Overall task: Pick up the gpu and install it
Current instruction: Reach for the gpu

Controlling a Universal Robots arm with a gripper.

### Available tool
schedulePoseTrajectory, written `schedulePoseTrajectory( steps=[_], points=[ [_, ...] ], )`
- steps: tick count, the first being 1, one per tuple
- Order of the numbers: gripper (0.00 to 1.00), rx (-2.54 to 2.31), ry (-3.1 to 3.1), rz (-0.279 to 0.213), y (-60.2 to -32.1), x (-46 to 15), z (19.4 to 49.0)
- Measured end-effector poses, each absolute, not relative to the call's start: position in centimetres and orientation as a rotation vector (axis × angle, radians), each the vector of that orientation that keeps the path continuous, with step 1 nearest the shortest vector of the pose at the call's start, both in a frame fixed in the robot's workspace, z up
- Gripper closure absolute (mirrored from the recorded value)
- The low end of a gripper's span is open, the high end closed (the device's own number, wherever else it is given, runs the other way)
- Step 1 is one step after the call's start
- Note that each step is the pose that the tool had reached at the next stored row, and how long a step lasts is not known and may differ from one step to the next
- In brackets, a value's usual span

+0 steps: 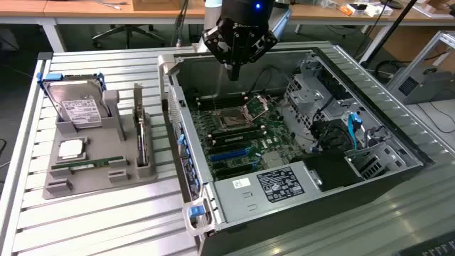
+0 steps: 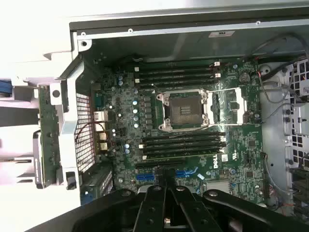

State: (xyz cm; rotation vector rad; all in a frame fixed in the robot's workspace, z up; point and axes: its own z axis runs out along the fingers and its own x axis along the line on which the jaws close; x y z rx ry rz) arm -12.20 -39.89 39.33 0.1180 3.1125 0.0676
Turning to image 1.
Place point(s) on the black RAM slot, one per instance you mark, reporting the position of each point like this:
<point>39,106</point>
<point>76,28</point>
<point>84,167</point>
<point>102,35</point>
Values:
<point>227,98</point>
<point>255,132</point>
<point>237,130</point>
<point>227,95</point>
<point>237,133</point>
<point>227,104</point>
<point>227,101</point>

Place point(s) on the small orange box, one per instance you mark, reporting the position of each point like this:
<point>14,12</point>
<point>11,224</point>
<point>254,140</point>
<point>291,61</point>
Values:
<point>346,10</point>

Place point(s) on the hard disk with blue carrier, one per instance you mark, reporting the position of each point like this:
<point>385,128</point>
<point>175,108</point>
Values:
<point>78,106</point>

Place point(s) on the CPU socket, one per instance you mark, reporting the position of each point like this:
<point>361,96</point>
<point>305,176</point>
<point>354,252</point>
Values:
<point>233,120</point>

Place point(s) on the metal socket cover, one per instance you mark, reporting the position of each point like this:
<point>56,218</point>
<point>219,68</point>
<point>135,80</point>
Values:
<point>255,106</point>

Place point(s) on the silver CPU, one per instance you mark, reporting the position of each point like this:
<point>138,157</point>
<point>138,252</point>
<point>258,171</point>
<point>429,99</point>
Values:
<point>71,148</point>

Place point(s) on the silver chipset heatsink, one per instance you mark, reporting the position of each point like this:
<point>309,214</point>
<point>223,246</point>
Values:
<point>275,160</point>

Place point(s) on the silver metal disk bay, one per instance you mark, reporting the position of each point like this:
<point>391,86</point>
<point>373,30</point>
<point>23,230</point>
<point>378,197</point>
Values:
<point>302,96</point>

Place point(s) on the black office chair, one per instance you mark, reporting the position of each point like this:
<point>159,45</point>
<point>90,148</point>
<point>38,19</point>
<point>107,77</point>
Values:
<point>128,33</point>

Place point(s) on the white box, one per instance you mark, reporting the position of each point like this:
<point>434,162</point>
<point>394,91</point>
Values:
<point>377,11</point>

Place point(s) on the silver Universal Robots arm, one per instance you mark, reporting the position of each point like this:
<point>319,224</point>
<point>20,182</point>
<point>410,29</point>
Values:
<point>213,16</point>

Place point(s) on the black keyboard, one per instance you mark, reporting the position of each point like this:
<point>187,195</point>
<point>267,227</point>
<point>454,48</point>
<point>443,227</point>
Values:
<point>437,249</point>

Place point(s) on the small black device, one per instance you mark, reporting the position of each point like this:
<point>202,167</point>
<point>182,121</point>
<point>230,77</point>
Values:
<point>357,6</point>

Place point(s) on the green motherboard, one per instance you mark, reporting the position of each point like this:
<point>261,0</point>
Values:
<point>274,133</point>

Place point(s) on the green RAM stick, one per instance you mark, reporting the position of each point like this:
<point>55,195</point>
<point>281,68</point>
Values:
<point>233,138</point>
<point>88,164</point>

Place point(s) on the open black PC case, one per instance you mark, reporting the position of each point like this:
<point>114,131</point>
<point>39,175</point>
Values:
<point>355,208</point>

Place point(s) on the grey power supply unit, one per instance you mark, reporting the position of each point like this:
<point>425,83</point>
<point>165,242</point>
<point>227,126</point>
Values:
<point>242,202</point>

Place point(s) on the thin metal locking lever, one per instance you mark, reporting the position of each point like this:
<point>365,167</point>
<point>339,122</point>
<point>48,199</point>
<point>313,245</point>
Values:
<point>214,102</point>

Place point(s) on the black tripod pole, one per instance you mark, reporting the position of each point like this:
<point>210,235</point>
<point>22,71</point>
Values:
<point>394,26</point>

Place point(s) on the graphics card with black fan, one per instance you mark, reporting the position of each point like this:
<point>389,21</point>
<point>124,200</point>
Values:
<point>142,138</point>

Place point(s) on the perforated silver disk bay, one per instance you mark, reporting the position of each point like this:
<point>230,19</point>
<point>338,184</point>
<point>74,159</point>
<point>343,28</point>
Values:
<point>383,160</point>

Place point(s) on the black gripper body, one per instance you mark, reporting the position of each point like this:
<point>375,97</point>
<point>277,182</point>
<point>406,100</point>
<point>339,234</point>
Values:
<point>245,16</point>

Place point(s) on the aluminium profile frame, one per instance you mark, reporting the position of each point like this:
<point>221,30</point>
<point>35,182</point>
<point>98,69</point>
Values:
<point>426,52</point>

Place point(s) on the wooden desk with white legs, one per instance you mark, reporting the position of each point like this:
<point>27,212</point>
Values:
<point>319,14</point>
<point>35,10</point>

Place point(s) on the black plastic air shroud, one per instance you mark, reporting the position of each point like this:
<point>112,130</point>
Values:
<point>330,170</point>

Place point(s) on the grey plastic parts rack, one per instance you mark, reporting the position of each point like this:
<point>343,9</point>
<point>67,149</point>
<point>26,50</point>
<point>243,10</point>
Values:
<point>99,149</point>

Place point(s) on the blue expansion slot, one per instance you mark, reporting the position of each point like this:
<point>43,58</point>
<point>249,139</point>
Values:
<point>229,155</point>

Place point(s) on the black expansion slot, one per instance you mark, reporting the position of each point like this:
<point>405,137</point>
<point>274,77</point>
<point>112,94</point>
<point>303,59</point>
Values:
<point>237,174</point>
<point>234,167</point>
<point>227,149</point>

